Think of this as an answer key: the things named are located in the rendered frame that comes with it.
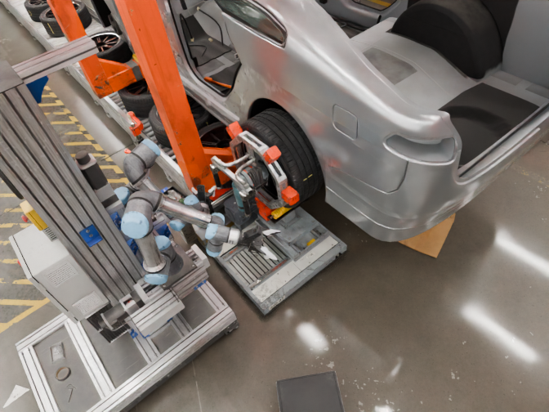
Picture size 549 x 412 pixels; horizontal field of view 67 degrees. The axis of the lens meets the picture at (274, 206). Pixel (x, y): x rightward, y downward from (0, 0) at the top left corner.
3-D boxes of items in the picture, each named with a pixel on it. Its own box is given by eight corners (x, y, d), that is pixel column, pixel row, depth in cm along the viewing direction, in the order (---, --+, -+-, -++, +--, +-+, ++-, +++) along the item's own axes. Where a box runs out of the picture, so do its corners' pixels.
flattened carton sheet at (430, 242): (458, 209, 345) (459, 206, 342) (436, 258, 316) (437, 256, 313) (423, 197, 358) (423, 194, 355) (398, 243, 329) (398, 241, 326)
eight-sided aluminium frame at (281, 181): (292, 217, 284) (284, 158, 244) (285, 222, 282) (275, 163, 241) (246, 177, 315) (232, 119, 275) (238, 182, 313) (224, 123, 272)
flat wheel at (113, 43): (141, 47, 544) (135, 29, 527) (119, 74, 503) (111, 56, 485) (96, 47, 558) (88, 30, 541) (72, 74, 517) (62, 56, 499)
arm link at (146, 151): (121, 192, 264) (127, 150, 218) (137, 176, 272) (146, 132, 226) (136, 204, 265) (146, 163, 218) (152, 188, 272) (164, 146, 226)
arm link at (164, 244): (177, 245, 236) (170, 230, 226) (174, 266, 227) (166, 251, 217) (156, 247, 237) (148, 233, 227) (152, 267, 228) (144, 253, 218)
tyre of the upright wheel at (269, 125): (315, 207, 306) (332, 154, 248) (291, 224, 298) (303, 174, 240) (260, 148, 328) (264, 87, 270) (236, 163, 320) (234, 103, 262)
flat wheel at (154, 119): (142, 141, 411) (133, 122, 393) (181, 103, 447) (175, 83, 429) (196, 157, 385) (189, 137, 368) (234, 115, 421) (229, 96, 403)
